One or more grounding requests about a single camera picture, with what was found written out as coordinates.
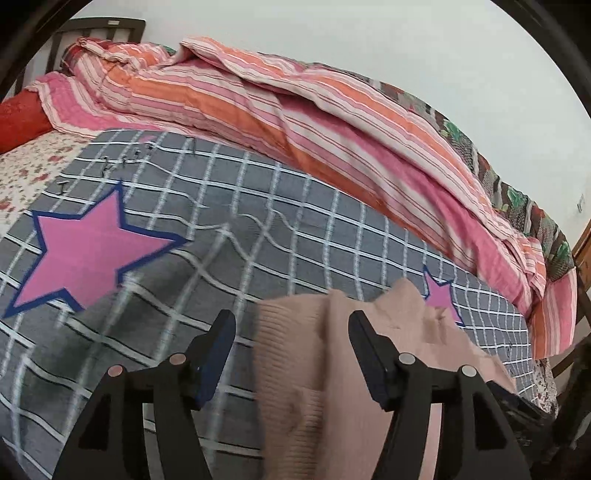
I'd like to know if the pink orange striped quilt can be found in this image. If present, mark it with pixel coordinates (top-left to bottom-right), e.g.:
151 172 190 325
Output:
29 37 577 359

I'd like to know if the grey checked bed blanket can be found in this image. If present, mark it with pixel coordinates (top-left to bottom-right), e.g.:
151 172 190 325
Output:
1 130 534 479

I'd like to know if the white floral bed sheet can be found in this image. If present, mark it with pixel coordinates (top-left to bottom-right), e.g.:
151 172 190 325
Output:
0 131 90 235

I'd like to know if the red pillow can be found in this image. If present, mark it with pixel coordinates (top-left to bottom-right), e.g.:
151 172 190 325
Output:
0 90 53 154

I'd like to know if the pink knit sweater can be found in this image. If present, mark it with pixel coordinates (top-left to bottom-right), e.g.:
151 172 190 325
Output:
253 279 516 479

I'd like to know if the dark wooden headboard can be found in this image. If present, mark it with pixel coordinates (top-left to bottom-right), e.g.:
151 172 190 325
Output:
18 17 148 89

